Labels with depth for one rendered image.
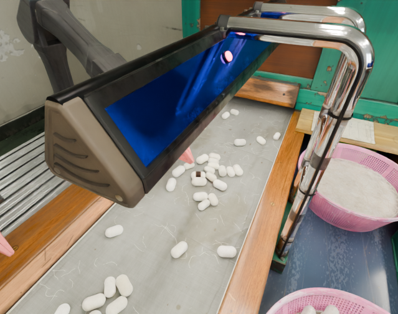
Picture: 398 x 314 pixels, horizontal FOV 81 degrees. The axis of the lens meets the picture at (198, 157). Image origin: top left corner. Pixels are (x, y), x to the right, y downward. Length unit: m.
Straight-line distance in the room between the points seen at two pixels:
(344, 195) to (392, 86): 0.40
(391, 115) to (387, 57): 0.18
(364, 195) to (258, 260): 0.34
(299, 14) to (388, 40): 0.48
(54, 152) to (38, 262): 0.37
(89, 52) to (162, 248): 0.43
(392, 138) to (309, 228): 0.39
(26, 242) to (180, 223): 0.29
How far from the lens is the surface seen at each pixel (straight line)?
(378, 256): 0.68
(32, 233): 0.57
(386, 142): 0.85
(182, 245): 0.47
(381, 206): 0.71
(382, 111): 0.94
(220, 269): 0.47
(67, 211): 0.58
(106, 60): 0.56
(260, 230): 0.49
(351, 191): 0.69
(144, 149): 0.16
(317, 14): 0.44
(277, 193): 0.57
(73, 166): 0.17
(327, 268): 0.60
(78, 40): 0.60
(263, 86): 0.88
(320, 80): 0.89
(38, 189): 0.84
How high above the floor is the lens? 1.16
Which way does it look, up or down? 39 degrees down
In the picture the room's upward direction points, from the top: straight up
